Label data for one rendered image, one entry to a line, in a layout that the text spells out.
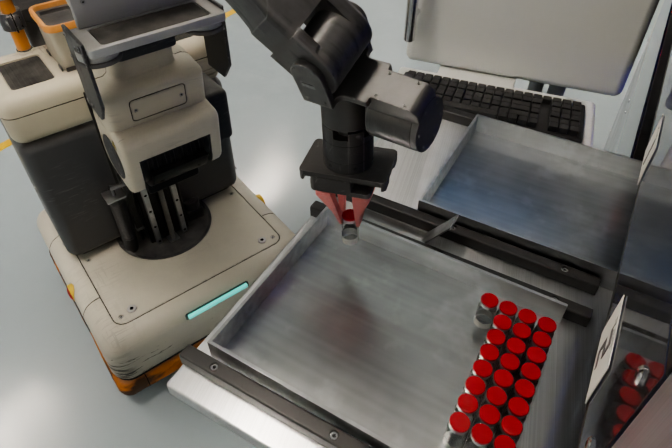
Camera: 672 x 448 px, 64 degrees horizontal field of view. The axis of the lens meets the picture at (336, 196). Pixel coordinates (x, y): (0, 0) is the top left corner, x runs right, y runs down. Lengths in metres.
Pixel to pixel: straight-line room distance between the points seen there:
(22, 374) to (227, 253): 0.70
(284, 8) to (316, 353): 0.39
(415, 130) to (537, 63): 0.84
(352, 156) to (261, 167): 1.74
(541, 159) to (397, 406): 0.52
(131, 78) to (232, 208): 0.68
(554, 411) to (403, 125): 0.36
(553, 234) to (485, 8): 0.62
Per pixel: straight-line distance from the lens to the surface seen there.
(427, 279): 0.74
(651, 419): 0.35
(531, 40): 1.31
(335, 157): 0.59
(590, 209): 0.91
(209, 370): 0.65
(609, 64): 1.33
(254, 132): 2.52
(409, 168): 0.90
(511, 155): 0.97
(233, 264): 1.56
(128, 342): 1.50
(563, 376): 0.70
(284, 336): 0.68
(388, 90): 0.52
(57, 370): 1.86
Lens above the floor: 1.45
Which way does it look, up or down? 42 degrees down
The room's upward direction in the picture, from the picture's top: straight up
